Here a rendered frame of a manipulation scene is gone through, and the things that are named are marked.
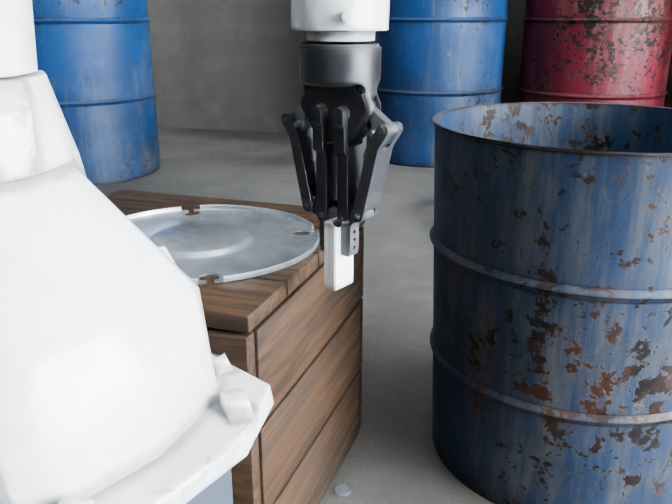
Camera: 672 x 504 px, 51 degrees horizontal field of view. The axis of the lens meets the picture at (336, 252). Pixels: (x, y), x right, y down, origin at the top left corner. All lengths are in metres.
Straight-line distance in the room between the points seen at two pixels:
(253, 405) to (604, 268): 0.57
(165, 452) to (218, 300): 0.42
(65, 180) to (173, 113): 3.76
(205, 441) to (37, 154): 0.13
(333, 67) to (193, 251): 0.29
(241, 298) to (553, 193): 0.35
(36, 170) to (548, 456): 0.76
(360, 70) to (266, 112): 3.20
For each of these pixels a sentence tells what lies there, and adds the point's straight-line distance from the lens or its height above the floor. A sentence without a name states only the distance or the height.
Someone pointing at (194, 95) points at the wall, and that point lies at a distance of 3.99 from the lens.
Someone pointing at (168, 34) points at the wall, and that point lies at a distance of 4.02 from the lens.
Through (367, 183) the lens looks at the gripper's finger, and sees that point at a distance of 0.65.
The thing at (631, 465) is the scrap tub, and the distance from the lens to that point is 0.95.
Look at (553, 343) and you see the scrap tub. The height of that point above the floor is 0.25.
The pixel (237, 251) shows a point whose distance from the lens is 0.82.
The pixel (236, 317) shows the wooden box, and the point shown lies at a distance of 0.66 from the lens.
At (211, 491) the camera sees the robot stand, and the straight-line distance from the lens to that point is 0.39.
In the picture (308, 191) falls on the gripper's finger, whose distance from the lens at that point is 0.69.
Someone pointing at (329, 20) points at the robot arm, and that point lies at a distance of 0.62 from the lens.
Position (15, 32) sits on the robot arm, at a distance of 0.31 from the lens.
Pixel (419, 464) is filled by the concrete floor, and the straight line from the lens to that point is 1.06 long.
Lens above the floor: 0.62
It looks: 19 degrees down
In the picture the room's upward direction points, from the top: straight up
